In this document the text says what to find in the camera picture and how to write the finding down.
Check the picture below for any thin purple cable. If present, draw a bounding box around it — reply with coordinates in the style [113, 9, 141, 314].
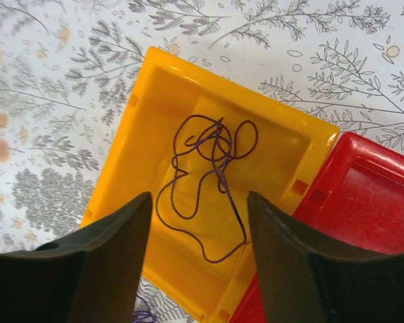
[154, 114, 259, 264]

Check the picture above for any floral patterned table mat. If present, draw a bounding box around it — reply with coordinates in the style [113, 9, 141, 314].
[0, 1, 404, 322]

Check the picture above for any coloured cable bundle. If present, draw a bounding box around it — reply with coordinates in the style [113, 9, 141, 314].
[131, 294, 156, 323]

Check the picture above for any yellow plastic bin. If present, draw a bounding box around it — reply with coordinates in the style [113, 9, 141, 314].
[82, 47, 340, 322]

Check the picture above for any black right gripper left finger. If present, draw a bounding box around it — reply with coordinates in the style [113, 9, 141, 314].
[0, 192, 152, 322]

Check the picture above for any red plastic bin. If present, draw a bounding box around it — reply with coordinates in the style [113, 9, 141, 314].
[232, 133, 404, 322]

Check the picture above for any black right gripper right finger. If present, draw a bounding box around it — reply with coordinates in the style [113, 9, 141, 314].
[247, 192, 404, 322]

